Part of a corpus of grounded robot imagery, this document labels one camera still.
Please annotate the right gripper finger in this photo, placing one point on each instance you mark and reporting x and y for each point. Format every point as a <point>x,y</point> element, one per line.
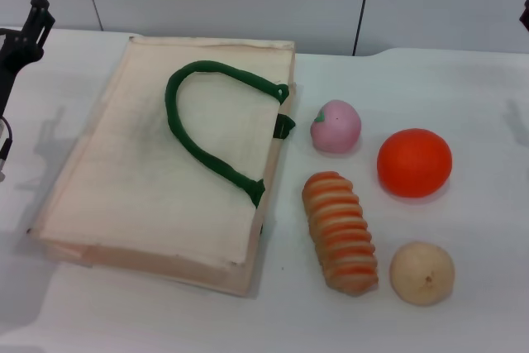
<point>525,16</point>

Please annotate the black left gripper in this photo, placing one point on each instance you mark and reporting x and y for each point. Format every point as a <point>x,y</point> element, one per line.
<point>10,59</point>

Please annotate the orange toy fruit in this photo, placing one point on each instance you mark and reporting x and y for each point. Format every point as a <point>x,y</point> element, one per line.
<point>413,163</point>

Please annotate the pink toy peach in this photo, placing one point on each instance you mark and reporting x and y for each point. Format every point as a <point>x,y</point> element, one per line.
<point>336,130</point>

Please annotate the dark vertical background rod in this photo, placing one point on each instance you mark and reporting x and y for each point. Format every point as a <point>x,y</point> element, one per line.
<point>364,6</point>

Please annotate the orange striped ribbed bread roll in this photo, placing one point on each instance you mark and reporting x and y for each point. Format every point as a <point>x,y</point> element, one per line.
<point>341,233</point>

